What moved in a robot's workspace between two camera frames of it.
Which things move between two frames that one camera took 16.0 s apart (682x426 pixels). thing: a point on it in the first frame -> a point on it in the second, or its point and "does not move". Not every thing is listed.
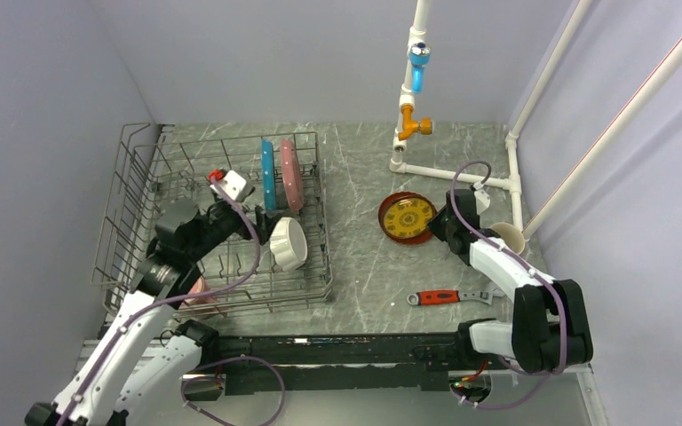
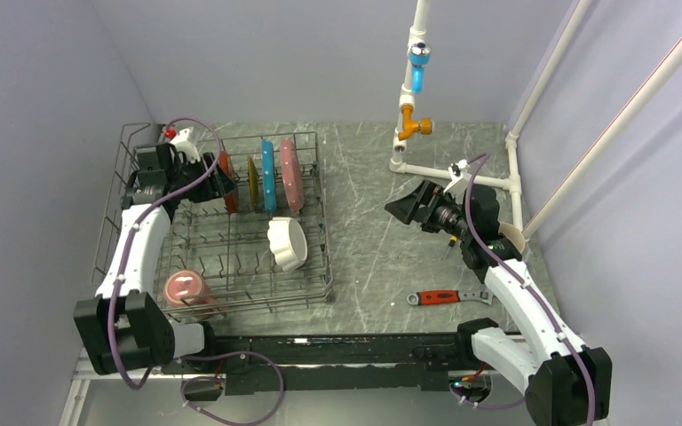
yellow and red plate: (406, 216) -> (253, 185)
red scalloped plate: (423, 236) -> (232, 195)
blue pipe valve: (419, 55) does not move
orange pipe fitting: (410, 125) does not move
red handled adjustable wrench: (453, 295) does not move
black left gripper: (265, 224) -> (213, 186)
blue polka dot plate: (269, 174) does not move
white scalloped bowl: (289, 244) does not move
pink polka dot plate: (291, 175) does not move
